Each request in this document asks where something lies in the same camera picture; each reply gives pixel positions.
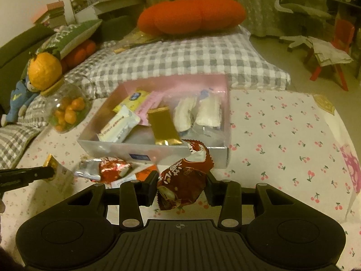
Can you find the yellow snack packet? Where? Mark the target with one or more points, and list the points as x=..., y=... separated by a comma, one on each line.
x=135, y=96

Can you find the red plastic chair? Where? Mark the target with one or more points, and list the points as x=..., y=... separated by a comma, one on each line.
x=342, y=34

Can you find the stack of books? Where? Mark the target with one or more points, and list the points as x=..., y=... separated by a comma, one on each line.
x=50, y=12

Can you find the gold patch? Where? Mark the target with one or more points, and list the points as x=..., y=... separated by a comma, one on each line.
x=324, y=104

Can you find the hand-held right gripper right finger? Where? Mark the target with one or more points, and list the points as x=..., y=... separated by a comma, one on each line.
x=212, y=194

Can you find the orange snack packet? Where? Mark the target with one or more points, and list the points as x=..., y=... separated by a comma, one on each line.
x=143, y=173

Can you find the small orange cushion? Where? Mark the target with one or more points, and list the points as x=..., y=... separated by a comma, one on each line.
x=80, y=55

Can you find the red pumpkin cushion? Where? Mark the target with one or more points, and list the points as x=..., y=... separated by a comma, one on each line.
x=191, y=14

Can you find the pink snack packet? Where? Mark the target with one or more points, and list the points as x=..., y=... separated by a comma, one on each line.
x=151, y=106

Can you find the dark green sofa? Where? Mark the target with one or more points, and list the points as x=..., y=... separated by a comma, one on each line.
x=19, y=45

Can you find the yellow plastic bag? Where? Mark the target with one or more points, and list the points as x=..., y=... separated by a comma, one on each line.
x=138, y=41

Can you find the grey office chair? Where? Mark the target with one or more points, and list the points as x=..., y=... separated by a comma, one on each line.
x=301, y=8

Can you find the blue plush toy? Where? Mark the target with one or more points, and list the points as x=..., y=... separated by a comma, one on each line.
x=19, y=101

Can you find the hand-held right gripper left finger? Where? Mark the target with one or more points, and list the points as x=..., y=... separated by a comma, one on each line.
x=148, y=192

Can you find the white beige snack packet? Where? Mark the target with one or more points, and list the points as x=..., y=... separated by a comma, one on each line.
x=118, y=127

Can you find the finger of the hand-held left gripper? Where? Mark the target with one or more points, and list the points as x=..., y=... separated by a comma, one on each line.
x=33, y=175

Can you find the green patterned cushion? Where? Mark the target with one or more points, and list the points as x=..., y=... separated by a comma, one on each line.
x=70, y=36

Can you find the glass jar with orange lid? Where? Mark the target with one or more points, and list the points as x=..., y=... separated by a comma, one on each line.
x=45, y=70

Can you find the pink shallow box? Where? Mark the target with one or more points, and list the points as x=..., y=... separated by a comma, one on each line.
x=118, y=151

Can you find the small white snack packet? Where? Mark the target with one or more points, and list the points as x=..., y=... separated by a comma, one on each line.
x=124, y=181

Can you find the clear white cracker packet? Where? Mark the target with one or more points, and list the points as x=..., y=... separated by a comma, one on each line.
x=210, y=110
x=183, y=113

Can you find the beige cloth on chair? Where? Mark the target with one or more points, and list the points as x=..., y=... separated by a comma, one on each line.
x=330, y=50

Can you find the gold snack packet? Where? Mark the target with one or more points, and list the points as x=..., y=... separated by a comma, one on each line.
x=165, y=128

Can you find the grey checked pillow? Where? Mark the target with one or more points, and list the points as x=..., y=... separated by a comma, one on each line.
x=180, y=59

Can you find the clear gold-edged snack packet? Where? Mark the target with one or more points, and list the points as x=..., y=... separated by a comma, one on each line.
x=60, y=175

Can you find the red snack packet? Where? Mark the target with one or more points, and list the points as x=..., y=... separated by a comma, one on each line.
x=115, y=169
x=183, y=177

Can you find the grey checked blanket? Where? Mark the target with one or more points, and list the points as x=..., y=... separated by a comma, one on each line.
x=17, y=141

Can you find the cherry print sheet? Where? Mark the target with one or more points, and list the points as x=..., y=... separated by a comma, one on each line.
x=282, y=152

